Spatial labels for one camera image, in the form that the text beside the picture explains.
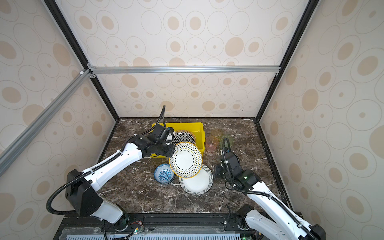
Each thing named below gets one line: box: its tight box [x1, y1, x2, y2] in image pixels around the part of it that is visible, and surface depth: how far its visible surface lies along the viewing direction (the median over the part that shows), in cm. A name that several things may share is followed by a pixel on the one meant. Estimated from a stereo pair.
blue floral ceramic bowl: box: [153, 163, 176, 185], surface depth 87 cm
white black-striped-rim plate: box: [178, 164, 214, 196], surface depth 86 cm
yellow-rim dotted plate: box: [169, 141, 203, 179], surface depth 87 cm
